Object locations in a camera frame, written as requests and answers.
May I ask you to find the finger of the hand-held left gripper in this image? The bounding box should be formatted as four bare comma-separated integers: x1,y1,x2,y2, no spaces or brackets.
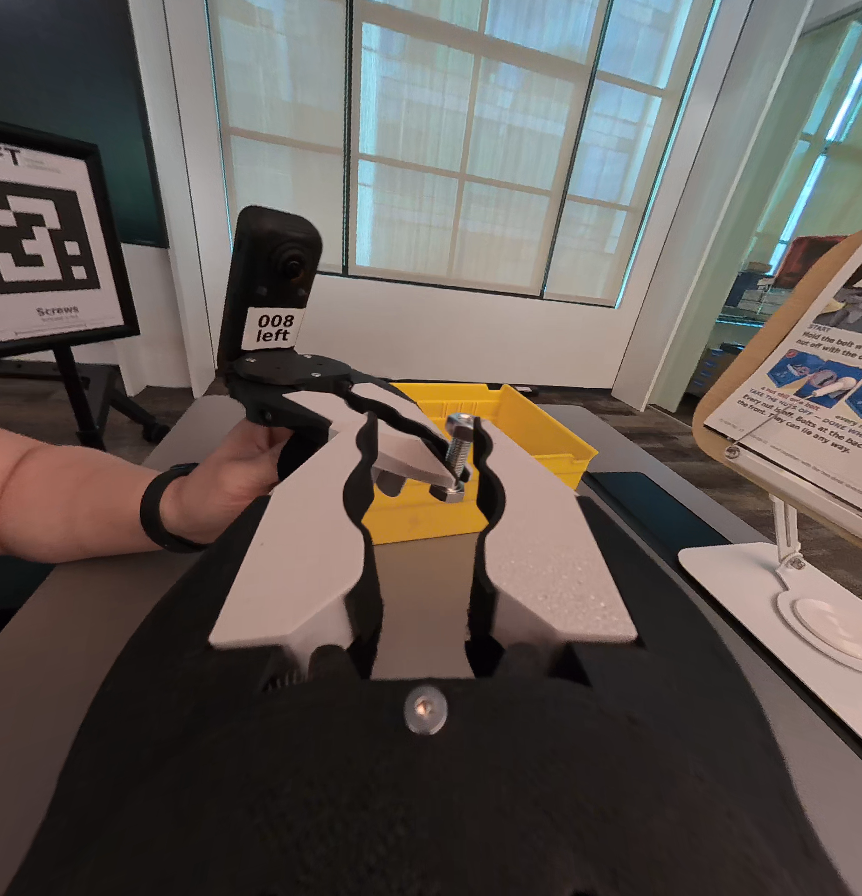
283,391,468,499
356,382,453,454

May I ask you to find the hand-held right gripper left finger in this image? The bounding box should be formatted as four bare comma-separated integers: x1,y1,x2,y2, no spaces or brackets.
207,412,384,652

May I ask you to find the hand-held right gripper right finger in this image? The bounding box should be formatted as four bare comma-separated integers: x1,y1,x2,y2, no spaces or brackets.
472,414,642,651

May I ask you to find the steel hex bolt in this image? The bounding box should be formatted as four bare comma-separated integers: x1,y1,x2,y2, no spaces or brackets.
430,413,484,505

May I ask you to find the yellow divided plastic bin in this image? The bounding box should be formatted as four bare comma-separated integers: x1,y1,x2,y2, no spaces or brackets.
364,381,600,546

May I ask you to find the person's left forearm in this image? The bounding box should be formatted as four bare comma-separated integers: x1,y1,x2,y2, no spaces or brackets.
0,420,159,564

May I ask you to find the person's left hand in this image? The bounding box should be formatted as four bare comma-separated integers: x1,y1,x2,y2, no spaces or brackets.
174,422,297,548

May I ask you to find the black wristband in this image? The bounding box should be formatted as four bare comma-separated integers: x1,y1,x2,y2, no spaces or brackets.
139,462,208,554

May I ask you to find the large paned window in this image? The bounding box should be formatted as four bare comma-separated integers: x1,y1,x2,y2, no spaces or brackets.
207,0,719,309

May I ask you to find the black easel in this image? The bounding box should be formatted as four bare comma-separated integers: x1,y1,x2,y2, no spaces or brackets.
0,343,173,452

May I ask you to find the framed marker sign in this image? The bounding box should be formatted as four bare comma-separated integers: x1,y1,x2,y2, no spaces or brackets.
0,119,141,354

